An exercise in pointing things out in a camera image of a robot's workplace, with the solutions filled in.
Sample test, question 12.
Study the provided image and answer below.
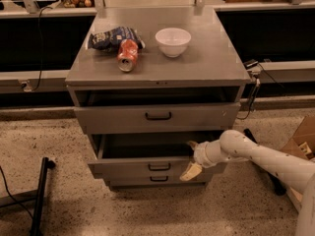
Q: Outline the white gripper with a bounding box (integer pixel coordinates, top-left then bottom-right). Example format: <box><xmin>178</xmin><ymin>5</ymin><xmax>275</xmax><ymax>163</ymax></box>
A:
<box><xmin>180</xmin><ymin>141</ymin><xmax>221</xmax><ymax>182</ymax></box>

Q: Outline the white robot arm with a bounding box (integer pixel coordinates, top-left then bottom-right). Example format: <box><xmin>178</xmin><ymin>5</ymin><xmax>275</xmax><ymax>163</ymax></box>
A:
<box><xmin>180</xmin><ymin>130</ymin><xmax>315</xmax><ymax>236</ymax></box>

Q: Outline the grey metal drawer cabinet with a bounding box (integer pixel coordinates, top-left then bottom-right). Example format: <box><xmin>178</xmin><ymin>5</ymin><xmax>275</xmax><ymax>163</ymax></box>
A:
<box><xmin>66</xmin><ymin>7</ymin><xmax>249</xmax><ymax>175</ymax></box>

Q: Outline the grey top drawer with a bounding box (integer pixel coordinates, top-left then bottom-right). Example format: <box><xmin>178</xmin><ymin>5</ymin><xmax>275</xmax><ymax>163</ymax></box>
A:
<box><xmin>75</xmin><ymin>103</ymin><xmax>240</xmax><ymax>134</ymax></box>

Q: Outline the open cardboard box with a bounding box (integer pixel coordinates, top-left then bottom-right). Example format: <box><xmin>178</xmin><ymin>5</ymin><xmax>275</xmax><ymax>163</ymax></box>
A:
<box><xmin>280</xmin><ymin>116</ymin><xmax>315</xmax><ymax>211</ymax></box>

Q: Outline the white ceramic bowl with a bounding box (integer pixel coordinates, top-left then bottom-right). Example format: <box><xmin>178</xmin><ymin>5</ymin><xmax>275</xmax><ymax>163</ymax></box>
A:
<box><xmin>156</xmin><ymin>28</ymin><xmax>191</xmax><ymax>58</ymax></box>

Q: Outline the orange soda can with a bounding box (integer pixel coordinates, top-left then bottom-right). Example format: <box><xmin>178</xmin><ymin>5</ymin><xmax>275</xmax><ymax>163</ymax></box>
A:
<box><xmin>117</xmin><ymin>39</ymin><xmax>138</xmax><ymax>73</ymax></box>

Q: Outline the blue chip bag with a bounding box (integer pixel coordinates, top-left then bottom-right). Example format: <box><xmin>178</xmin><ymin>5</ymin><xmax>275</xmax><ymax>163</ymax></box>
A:
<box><xmin>87</xmin><ymin>27</ymin><xmax>145</xmax><ymax>53</ymax></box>

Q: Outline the black stand leg left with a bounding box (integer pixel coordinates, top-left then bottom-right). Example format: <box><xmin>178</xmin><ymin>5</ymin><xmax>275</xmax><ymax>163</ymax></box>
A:
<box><xmin>30</xmin><ymin>157</ymin><xmax>55</xmax><ymax>236</ymax></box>

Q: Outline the black cable right side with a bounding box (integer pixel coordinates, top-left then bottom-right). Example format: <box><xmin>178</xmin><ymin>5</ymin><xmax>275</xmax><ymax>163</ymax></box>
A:
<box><xmin>236</xmin><ymin>60</ymin><xmax>285</xmax><ymax>121</ymax></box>

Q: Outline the black floor cable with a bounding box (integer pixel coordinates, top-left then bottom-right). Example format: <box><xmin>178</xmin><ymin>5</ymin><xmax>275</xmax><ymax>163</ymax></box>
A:
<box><xmin>0</xmin><ymin>165</ymin><xmax>35</xmax><ymax>220</ymax></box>

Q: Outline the black cable left wall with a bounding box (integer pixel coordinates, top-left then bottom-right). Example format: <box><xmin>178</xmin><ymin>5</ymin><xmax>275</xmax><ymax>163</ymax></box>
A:
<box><xmin>21</xmin><ymin>5</ymin><xmax>54</xmax><ymax>92</ymax></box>

